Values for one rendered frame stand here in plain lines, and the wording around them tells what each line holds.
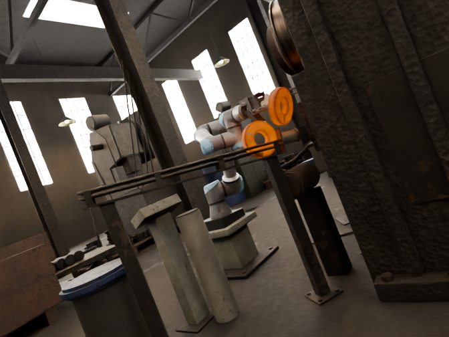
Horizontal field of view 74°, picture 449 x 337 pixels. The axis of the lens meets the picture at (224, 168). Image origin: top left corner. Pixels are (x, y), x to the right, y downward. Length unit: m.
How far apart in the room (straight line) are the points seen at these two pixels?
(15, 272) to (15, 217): 10.06
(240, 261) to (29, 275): 1.74
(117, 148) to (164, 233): 5.29
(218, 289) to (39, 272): 1.86
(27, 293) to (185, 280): 1.67
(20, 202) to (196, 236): 11.90
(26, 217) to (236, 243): 11.49
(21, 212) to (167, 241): 11.67
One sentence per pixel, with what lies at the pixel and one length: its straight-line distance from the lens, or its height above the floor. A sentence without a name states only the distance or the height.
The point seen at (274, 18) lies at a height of 1.20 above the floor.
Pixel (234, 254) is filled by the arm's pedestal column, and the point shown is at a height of 0.12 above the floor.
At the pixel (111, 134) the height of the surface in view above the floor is 2.16.
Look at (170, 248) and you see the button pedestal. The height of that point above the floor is 0.39.
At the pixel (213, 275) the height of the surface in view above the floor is 0.22.
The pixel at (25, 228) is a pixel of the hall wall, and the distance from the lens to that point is 12.97.
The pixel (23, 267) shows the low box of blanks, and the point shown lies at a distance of 2.95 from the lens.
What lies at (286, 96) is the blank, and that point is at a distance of 1.31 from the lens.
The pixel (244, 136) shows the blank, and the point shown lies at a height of 0.74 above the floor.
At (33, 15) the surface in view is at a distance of 9.89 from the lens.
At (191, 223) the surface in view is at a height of 0.47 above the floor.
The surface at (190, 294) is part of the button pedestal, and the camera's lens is 1.57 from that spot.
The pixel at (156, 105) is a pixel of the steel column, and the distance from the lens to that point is 4.60.
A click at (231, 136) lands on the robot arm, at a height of 0.77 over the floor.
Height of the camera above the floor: 0.65
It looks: level
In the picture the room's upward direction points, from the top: 22 degrees counter-clockwise
